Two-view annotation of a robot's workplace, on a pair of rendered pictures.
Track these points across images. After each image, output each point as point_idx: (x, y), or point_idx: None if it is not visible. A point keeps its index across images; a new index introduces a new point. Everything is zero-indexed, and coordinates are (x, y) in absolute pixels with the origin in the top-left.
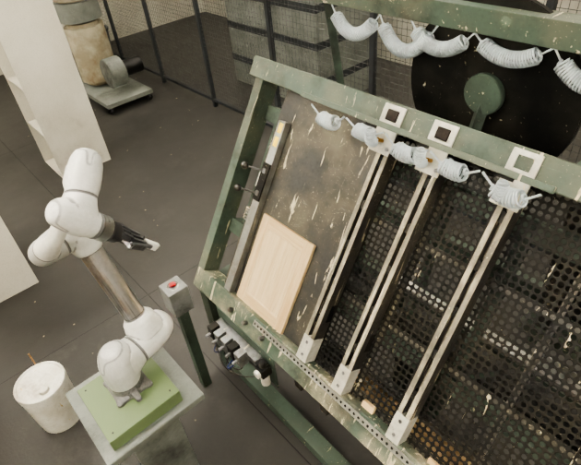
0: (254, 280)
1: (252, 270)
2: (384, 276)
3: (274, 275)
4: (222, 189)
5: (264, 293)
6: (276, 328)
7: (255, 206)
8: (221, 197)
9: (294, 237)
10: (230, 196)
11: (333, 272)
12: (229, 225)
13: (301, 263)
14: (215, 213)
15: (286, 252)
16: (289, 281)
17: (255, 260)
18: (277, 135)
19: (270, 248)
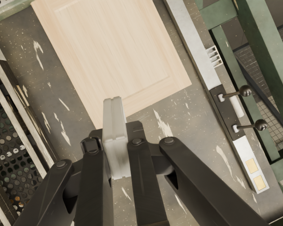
0: (125, 3)
1: (139, 10)
2: None
3: (108, 45)
4: (278, 39)
5: (97, 10)
6: (41, 0)
7: (208, 81)
8: (270, 29)
9: (127, 110)
10: (260, 41)
11: (40, 150)
12: (233, 1)
13: (91, 99)
14: (262, 0)
15: (120, 85)
16: (84, 64)
17: (147, 26)
18: (256, 173)
19: (143, 63)
